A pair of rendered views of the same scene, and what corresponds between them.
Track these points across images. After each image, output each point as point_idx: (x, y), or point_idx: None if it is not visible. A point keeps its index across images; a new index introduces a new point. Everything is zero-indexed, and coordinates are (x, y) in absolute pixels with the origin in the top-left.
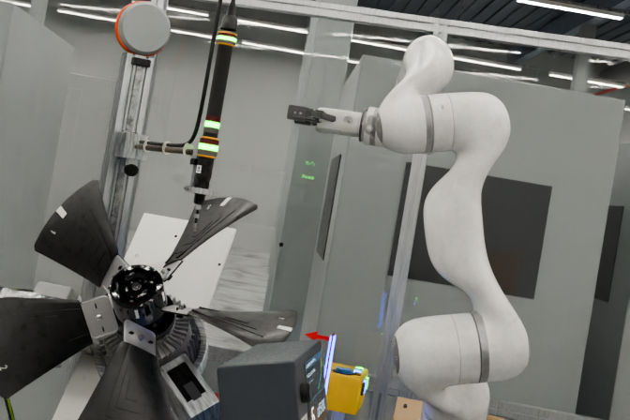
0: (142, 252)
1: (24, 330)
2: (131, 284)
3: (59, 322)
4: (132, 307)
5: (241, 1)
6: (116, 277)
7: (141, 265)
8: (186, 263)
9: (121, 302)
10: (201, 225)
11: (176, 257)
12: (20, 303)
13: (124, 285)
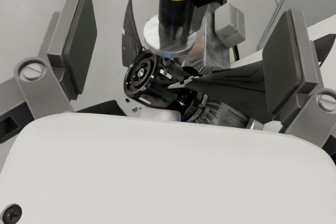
0: (322, 35)
1: (128, 36)
2: (145, 67)
3: (135, 48)
4: (123, 86)
5: None
6: (145, 51)
7: (156, 59)
8: (328, 81)
9: (125, 74)
10: (254, 68)
11: (192, 78)
12: (131, 16)
13: (140, 63)
